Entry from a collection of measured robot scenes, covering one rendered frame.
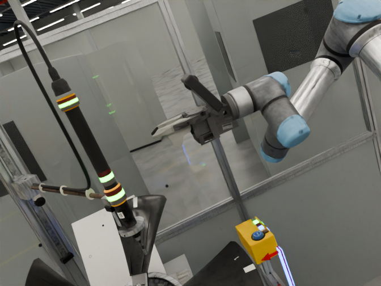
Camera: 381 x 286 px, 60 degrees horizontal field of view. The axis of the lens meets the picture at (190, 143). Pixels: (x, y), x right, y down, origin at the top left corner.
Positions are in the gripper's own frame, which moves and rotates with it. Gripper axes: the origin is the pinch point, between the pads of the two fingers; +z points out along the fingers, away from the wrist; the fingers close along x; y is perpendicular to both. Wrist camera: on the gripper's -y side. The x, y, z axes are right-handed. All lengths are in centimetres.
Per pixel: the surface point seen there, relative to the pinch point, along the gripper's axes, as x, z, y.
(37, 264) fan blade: 11, 45, 25
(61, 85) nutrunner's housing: -2.2, 14.9, -18.2
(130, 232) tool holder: -4.0, 15.8, 20.0
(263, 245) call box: 21, -20, 61
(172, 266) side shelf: 61, 17, 81
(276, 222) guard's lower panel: 70, -44, 91
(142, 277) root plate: 4.8, 20.4, 39.3
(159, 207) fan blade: 11.5, 7.8, 24.6
